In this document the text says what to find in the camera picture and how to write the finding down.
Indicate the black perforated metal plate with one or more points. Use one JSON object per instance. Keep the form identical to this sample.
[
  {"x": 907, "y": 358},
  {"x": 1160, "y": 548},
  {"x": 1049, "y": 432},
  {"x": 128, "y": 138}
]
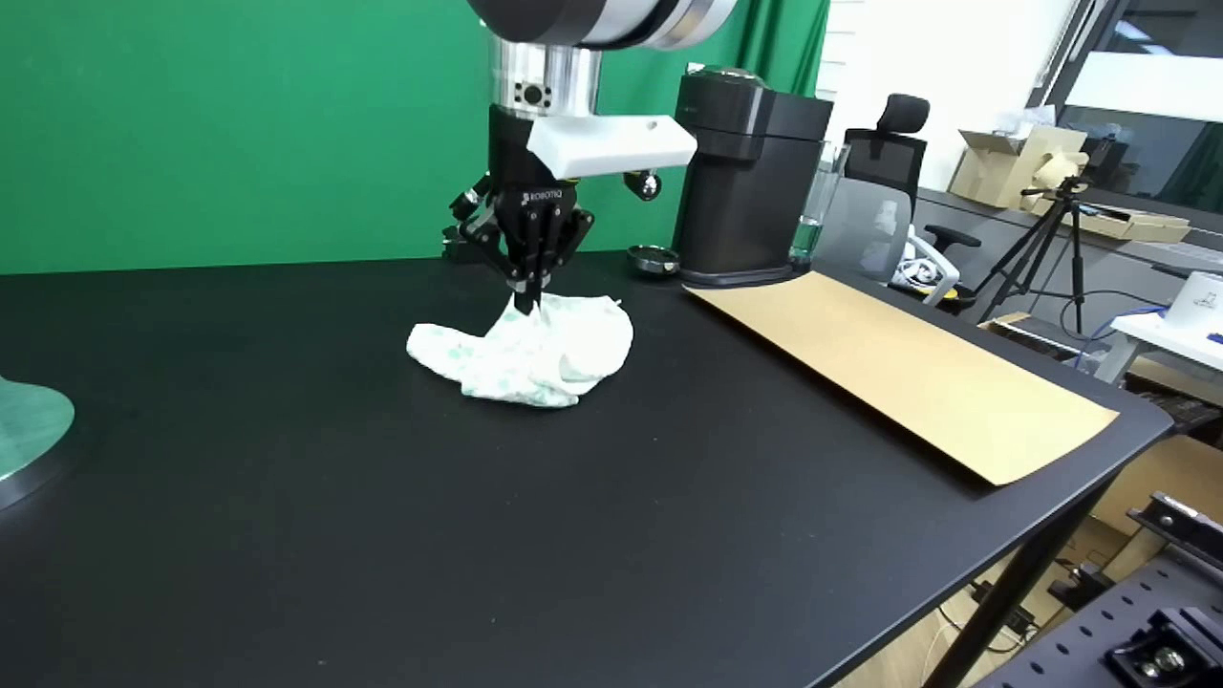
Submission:
[{"x": 1083, "y": 635}]

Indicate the brown cardboard sheet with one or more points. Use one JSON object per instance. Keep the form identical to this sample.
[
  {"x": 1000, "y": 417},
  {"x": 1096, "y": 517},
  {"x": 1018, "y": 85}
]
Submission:
[{"x": 891, "y": 366}]

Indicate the small white device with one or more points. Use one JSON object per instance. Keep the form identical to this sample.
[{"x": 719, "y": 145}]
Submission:
[{"x": 923, "y": 265}]

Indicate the grey mesh chair backrest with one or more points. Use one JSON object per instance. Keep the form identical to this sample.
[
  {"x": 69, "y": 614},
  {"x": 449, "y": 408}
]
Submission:
[{"x": 867, "y": 232}]

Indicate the black camera tripod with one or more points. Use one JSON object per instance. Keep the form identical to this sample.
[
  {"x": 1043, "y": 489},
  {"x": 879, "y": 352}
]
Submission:
[{"x": 1071, "y": 241}]

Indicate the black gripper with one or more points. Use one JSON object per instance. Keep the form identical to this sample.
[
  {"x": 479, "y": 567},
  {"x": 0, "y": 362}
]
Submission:
[{"x": 518, "y": 159}]

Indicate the white towel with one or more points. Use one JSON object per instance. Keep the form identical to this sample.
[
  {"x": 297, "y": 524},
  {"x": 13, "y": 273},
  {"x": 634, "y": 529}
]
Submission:
[{"x": 547, "y": 348}]

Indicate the black table leg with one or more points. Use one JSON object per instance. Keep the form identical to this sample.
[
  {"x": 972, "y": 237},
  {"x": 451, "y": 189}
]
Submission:
[{"x": 1007, "y": 596}]

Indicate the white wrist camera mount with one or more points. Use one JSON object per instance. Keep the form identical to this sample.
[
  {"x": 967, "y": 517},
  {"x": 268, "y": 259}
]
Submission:
[{"x": 618, "y": 141}]

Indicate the green curtain backdrop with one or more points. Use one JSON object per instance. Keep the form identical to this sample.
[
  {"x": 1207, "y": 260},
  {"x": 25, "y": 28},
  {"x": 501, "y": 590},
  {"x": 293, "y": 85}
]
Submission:
[{"x": 232, "y": 126}]

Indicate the black coffee machine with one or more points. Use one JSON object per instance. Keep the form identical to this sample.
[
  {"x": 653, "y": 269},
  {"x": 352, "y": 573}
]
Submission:
[{"x": 746, "y": 192}]

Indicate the green plate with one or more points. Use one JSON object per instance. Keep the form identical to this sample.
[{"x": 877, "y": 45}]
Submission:
[{"x": 25, "y": 424}]

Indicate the white paper sheet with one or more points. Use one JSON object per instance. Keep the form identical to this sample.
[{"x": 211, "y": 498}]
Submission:
[{"x": 1180, "y": 327}]

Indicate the open cardboard box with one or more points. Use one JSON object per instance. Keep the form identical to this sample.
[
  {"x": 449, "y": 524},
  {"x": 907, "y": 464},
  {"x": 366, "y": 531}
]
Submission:
[{"x": 1007, "y": 166}]

